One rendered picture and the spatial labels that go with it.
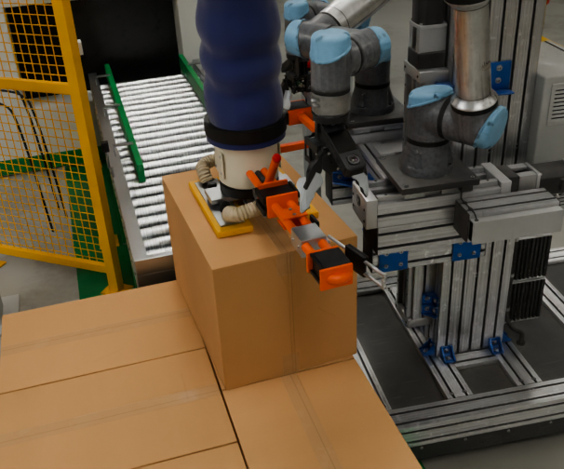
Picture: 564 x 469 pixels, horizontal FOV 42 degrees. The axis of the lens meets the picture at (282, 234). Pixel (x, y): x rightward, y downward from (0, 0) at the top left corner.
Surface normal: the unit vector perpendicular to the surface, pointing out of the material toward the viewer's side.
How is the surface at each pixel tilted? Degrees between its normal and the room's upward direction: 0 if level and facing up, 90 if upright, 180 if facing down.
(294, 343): 90
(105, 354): 0
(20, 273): 0
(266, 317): 90
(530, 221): 90
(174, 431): 0
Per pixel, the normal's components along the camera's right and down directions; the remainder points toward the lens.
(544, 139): 0.20, 0.48
